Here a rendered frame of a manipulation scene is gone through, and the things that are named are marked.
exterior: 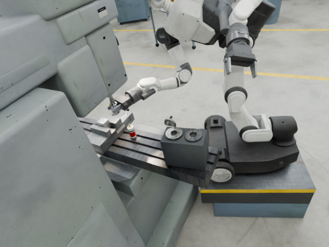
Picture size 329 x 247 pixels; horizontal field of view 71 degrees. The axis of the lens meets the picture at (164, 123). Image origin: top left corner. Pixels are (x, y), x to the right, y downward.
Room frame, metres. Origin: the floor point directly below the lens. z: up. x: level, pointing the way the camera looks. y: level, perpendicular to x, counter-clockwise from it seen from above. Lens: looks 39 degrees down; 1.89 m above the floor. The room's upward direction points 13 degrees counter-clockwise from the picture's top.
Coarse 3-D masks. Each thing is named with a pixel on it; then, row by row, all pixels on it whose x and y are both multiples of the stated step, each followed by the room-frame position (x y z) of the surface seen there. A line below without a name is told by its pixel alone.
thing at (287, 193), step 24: (288, 168) 0.99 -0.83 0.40; (216, 192) 0.95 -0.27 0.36; (240, 192) 0.90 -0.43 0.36; (264, 192) 0.86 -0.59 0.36; (288, 192) 0.82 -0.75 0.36; (312, 192) 0.79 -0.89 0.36; (216, 216) 0.95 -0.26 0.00; (240, 216) 0.90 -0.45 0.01; (264, 216) 0.86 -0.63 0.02; (288, 216) 0.81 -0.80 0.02
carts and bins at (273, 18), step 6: (270, 0) 4.81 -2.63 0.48; (276, 0) 4.78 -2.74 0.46; (150, 6) 4.92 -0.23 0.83; (276, 6) 4.79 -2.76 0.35; (150, 12) 4.96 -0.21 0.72; (168, 12) 4.25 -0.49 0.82; (276, 12) 4.80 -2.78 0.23; (270, 18) 4.81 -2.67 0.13; (276, 18) 4.81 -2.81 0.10; (270, 24) 4.81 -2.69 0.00; (156, 42) 4.96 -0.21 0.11; (192, 42) 4.42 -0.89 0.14; (192, 48) 4.39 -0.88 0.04
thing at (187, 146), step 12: (168, 132) 0.88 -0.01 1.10; (180, 132) 0.86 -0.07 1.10; (192, 132) 0.85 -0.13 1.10; (204, 132) 0.84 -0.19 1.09; (168, 144) 0.82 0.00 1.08; (180, 144) 0.80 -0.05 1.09; (192, 144) 0.78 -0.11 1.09; (204, 144) 0.77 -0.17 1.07; (168, 156) 0.83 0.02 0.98; (180, 156) 0.80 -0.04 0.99; (192, 156) 0.77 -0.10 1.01; (204, 156) 0.76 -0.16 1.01; (192, 168) 0.78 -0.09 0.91; (204, 168) 0.75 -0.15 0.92
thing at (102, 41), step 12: (108, 24) 1.11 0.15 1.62; (96, 36) 1.03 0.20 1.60; (108, 36) 1.08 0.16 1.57; (96, 48) 1.01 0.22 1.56; (108, 48) 1.06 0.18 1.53; (96, 60) 0.99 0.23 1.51; (108, 60) 1.04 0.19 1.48; (120, 60) 1.11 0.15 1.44; (108, 72) 1.02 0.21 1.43; (120, 72) 1.09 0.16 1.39; (108, 84) 1.00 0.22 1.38; (120, 84) 1.06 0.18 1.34; (108, 96) 0.99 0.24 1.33
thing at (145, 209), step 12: (156, 180) 1.01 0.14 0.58; (168, 180) 1.12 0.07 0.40; (120, 192) 0.88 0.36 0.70; (144, 192) 0.89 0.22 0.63; (156, 192) 0.98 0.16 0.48; (168, 192) 1.08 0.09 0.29; (132, 204) 0.79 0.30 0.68; (144, 204) 0.86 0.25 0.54; (156, 204) 0.94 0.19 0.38; (132, 216) 0.76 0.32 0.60; (144, 216) 0.83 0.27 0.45; (156, 216) 0.91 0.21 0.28; (144, 228) 0.80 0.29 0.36; (144, 240) 0.76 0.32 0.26
